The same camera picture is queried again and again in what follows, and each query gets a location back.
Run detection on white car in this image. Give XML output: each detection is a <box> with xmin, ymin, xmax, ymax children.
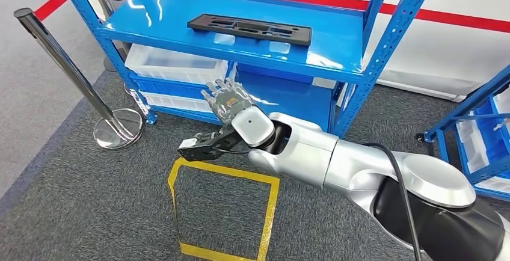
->
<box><xmin>85</xmin><ymin>0</ymin><xmax>510</xmax><ymax>103</ymax></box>

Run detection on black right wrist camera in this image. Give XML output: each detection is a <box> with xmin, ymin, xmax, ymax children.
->
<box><xmin>177</xmin><ymin>125</ymin><xmax>250</xmax><ymax>162</ymax></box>

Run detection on flat blue plastic bin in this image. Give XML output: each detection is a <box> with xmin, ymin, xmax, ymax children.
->
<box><xmin>235</xmin><ymin>63</ymin><xmax>313</xmax><ymax>85</ymax></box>

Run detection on red barrier belt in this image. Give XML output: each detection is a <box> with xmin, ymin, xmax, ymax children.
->
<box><xmin>34</xmin><ymin>0</ymin><xmax>510</xmax><ymax>35</ymax></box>

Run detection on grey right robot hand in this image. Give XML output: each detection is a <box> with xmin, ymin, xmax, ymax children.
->
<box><xmin>200</xmin><ymin>78</ymin><xmax>256</xmax><ymax>126</ymax></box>

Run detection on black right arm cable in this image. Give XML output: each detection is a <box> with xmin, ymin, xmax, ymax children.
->
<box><xmin>360</xmin><ymin>143</ymin><xmax>424</xmax><ymax>261</ymax></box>

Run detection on yellow floor tape square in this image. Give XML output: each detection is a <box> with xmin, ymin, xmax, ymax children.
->
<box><xmin>167</xmin><ymin>157</ymin><xmax>281</xmax><ymax>261</ymax></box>

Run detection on blue metal shelf rack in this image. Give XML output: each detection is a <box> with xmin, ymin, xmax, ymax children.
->
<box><xmin>52</xmin><ymin>0</ymin><xmax>442</xmax><ymax>138</ymax></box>

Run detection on blue wheeled metal rack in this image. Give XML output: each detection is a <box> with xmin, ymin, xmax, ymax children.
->
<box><xmin>416</xmin><ymin>64</ymin><xmax>510</xmax><ymax>203</ymax></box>

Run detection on black plastic panel part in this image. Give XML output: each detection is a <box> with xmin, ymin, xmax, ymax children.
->
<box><xmin>187</xmin><ymin>13</ymin><xmax>312</xmax><ymax>48</ymax></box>

